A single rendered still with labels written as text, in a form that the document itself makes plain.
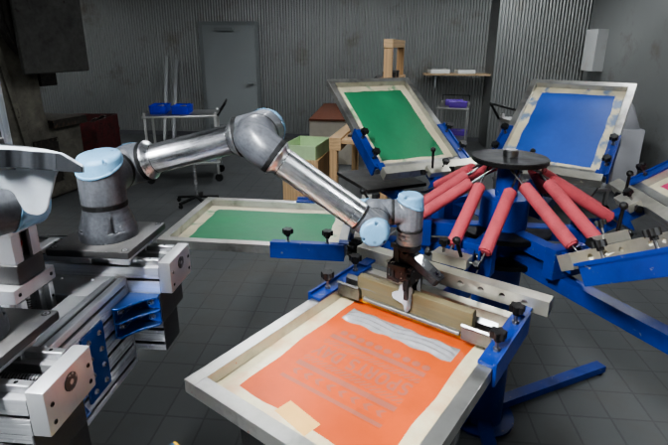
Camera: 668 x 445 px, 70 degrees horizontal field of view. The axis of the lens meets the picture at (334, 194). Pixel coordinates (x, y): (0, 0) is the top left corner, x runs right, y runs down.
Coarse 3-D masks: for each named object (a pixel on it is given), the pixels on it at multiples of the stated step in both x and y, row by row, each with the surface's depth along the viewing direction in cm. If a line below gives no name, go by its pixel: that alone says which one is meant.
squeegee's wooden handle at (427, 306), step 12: (360, 276) 152; (372, 276) 152; (360, 288) 154; (372, 288) 151; (384, 288) 148; (396, 288) 145; (384, 300) 149; (396, 300) 146; (420, 300) 140; (432, 300) 138; (444, 300) 138; (420, 312) 142; (432, 312) 139; (444, 312) 137; (456, 312) 134; (468, 312) 132; (444, 324) 138; (456, 324) 135; (468, 324) 133
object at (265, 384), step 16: (352, 304) 156; (336, 320) 147; (384, 320) 147; (400, 320) 147; (304, 336) 139; (320, 336) 139; (368, 336) 139; (384, 336) 139; (288, 352) 132; (304, 352) 132; (272, 368) 125; (240, 384) 119; (256, 384) 119; (272, 384) 119; (288, 384) 119; (272, 400) 114; (288, 400) 114; (304, 400) 114; (320, 400) 114
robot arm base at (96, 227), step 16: (96, 208) 124; (112, 208) 126; (128, 208) 131; (80, 224) 128; (96, 224) 125; (112, 224) 127; (128, 224) 129; (80, 240) 127; (96, 240) 125; (112, 240) 126
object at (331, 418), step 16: (432, 336) 139; (448, 336) 139; (400, 352) 132; (416, 352) 132; (464, 352) 132; (432, 368) 125; (448, 368) 125; (432, 384) 119; (416, 400) 114; (432, 400) 114; (320, 416) 109; (336, 416) 109; (352, 416) 109; (400, 416) 109; (416, 416) 109; (320, 432) 104; (336, 432) 104; (352, 432) 104; (368, 432) 104; (384, 432) 104; (400, 432) 104
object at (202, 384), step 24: (432, 288) 159; (312, 312) 148; (480, 312) 147; (504, 312) 145; (264, 336) 133; (216, 360) 123; (240, 360) 125; (192, 384) 114; (216, 384) 114; (480, 384) 114; (216, 408) 110; (240, 408) 106; (456, 408) 107; (264, 432) 100; (288, 432) 100; (432, 432) 100; (456, 432) 104
